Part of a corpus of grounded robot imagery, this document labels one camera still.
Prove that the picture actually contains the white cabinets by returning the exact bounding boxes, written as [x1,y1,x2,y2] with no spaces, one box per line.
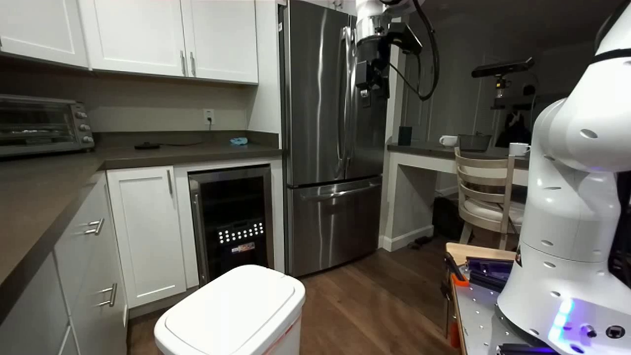
[0,0,258,84]
[0,155,287,355]

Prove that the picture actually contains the white upper cabinets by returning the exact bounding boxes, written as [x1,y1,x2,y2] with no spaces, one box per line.
[0,0,258,84]

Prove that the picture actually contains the white plastic dustbin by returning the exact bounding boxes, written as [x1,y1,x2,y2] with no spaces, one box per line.
[153,263,305,355]

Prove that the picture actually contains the silver toaster oven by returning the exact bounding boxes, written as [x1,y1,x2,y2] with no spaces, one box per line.
[0,94,94,157]

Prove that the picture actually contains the stainless steel refrigerator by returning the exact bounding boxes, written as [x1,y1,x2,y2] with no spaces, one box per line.
[279,0,386,275]

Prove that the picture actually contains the white wooden chair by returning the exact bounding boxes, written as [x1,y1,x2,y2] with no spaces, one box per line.
[453,147,524,248]

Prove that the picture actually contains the small blue item on counter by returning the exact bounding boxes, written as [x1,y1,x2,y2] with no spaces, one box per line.
[230,135,248,145]

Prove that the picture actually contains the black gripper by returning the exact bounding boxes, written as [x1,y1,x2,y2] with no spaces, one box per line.
[354,33,421,98]

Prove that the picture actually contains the black wire basket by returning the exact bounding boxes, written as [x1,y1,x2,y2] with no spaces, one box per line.
[457,133,490,151]

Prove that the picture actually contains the black camera on stand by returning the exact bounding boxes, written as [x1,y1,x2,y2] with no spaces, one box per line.
[471,56,534,108]

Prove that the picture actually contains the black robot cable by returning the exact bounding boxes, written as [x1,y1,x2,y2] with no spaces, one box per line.
[386,0,441,102]

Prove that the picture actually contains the white lower cabinets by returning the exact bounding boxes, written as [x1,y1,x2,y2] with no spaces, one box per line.
[0,155,287,355]

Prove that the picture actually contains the black wine cooler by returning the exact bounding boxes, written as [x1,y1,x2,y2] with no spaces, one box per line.
[187,163,273,283]

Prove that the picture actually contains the white mug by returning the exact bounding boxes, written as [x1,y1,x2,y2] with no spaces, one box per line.
[437,133,457,147]

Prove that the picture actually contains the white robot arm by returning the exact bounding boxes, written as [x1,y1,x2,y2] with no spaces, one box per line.
[496,3,631,355]

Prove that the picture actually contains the perforated metal robot base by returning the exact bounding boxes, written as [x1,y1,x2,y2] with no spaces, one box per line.
[443,242,555,355]

